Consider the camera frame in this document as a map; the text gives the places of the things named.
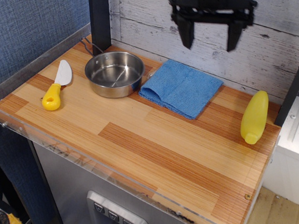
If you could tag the yellow plastic squeeze bottle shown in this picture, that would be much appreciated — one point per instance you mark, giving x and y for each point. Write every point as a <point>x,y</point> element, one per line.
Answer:
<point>254,118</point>

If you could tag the yellow handled toy knife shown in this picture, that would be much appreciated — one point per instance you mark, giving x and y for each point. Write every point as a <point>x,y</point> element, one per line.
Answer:
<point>51,100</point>

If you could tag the clear acrylic table guard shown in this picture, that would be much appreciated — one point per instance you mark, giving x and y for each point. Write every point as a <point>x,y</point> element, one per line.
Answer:
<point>194,174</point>

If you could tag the blue folded cloth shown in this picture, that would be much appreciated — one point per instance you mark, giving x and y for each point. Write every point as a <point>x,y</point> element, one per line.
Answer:
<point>180,88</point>

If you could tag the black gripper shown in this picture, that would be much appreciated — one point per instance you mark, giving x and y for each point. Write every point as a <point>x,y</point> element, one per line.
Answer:
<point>237,14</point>

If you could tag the white ribbed side appliance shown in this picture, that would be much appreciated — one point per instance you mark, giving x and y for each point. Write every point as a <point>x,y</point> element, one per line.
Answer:
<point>282,174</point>

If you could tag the stainless steel pot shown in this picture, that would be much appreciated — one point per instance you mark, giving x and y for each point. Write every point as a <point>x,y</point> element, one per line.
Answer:
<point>114,74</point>

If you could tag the silver button control panel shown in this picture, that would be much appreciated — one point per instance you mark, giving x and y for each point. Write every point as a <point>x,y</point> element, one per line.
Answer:
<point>111,210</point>

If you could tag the black left vertical post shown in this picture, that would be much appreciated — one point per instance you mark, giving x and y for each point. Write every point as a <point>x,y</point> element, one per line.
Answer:
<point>100,23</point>

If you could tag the stainless steel cabinet front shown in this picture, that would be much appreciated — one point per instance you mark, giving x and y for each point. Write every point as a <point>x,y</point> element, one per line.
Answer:
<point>71,183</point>

